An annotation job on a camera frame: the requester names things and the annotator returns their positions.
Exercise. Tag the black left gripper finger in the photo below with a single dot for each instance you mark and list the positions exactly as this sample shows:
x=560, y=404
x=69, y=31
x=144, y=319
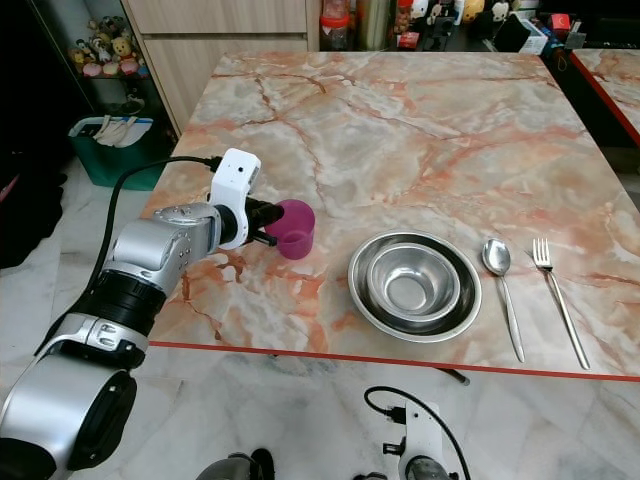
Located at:
x=266, y=240

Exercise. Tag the purple plastic cup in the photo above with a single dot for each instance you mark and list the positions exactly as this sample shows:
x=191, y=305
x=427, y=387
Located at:
x=297, y=230

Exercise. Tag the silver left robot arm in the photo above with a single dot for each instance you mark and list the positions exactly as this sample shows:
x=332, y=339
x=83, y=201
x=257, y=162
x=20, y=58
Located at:
x=80, y=400

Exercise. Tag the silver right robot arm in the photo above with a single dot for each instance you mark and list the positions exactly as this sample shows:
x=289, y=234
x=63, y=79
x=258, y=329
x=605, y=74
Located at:
x=426, y=470

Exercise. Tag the steel bowl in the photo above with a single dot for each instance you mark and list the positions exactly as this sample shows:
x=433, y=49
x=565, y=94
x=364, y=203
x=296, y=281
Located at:
x=410, y=282

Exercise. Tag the green plastic bin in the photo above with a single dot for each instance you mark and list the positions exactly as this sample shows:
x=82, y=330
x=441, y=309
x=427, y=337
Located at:
x=110, y=168

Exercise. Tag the white cloth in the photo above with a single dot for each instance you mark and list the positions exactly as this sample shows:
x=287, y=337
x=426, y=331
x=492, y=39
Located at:
x=125, y=131

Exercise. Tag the marble folding table red edge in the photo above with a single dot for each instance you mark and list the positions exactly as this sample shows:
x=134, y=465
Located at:
x=610, y=85
x=400, y=130

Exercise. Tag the light wooden cabinet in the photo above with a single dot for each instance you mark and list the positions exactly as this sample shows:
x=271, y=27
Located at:
x=220, y=50

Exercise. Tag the red lid clear jar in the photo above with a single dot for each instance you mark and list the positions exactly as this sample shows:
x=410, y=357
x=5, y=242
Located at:
x=336, y=28

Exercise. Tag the large steel plate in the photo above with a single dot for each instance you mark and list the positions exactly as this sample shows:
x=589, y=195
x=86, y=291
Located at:
x=468, y=310

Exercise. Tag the plush toy pile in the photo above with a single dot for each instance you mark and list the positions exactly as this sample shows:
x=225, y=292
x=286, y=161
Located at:
x=108, y=56

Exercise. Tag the steel thermos flask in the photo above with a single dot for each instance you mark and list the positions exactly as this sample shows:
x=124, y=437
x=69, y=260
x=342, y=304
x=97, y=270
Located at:
x=375, y=22

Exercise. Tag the steel spoon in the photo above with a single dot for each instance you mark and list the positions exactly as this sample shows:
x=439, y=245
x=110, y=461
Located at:
x=496, y=256

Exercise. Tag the red container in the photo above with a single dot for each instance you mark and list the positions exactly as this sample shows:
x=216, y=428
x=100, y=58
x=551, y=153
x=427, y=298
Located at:
x=409, y=26

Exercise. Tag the steel fork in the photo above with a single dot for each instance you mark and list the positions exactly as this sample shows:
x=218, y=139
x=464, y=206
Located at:
x=556, y=290

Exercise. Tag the yellow orange figurine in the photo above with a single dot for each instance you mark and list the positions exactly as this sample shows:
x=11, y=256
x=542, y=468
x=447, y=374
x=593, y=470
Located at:
x=473, y=9

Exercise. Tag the black white box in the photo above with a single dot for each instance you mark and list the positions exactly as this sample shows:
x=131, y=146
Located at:
x=520, y=32

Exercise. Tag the small red box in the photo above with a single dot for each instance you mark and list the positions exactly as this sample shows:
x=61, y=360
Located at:
x=560, y=23

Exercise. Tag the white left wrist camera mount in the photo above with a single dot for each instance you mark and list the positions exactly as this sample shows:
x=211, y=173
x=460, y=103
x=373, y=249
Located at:
x=233, y=180

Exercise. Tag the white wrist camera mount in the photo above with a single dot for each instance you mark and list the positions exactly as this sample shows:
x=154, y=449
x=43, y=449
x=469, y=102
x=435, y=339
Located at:
x=233, y=180
x=422, y=432

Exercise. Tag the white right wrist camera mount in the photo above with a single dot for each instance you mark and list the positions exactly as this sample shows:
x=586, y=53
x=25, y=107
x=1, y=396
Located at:
x=422, y=432

